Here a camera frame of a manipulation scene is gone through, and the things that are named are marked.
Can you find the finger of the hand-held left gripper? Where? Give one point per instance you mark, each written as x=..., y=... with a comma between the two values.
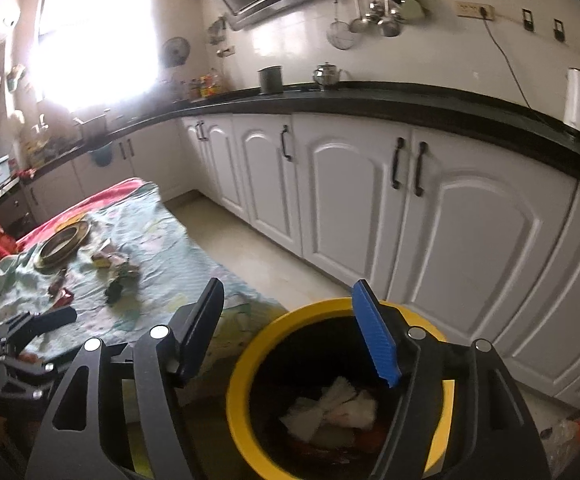
x=27, y=366
x=52, y=319

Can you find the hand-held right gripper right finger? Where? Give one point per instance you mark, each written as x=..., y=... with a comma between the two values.
x=377, y=340

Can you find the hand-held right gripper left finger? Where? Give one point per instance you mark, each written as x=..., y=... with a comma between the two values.
x=195, y=355

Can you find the yellow trash bin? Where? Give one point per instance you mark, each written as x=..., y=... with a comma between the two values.
x=250, y=360

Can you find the white plastic bag orange print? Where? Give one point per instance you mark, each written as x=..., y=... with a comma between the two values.
x=365, y=410

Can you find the white foam fruit net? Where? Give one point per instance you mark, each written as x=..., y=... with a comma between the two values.
x=330, y=404

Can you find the red wrapper strip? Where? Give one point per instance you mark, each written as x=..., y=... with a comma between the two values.
x=62, y=297

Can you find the dark candy wrapper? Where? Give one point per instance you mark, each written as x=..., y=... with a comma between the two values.
x=115, y=292

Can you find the round steel bowl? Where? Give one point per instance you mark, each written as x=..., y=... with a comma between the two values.
x=51, y=251

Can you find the brown candy wrapper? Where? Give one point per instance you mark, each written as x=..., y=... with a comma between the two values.
x=101, y=260

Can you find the crumpled pale wrapper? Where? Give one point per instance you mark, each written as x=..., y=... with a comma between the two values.
x=122, y=260

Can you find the printed blanket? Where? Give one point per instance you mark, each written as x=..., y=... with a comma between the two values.
x=170, y=245

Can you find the white kitchen cabinets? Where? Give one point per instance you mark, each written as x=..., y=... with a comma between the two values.
x=350, y=185

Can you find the crumpled clear plastic bag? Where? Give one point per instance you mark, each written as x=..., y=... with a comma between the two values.
x=577, y=427

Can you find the black kitchen countertop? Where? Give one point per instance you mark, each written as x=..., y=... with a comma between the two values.
x=370, y=97

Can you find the steel teapot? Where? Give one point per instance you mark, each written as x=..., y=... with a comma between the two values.
x=326, y=76

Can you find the condiment bottles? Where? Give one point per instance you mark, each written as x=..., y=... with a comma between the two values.
x=205, y=86

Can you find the dark metal mug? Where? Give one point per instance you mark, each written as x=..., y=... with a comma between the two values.
x=270, y=80

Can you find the window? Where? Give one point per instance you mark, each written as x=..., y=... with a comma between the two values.
x=95, y=35

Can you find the row of hanging steel utensils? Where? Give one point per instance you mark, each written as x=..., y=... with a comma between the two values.
x=387, y=25

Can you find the small wall fan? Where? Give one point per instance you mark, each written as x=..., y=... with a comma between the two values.
x=176, y=51

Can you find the wall power socket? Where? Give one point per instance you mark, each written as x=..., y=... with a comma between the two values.
x=475, y=11

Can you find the black wall switch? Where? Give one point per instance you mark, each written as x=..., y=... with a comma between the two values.
x=559, y=30
x=528, y=19

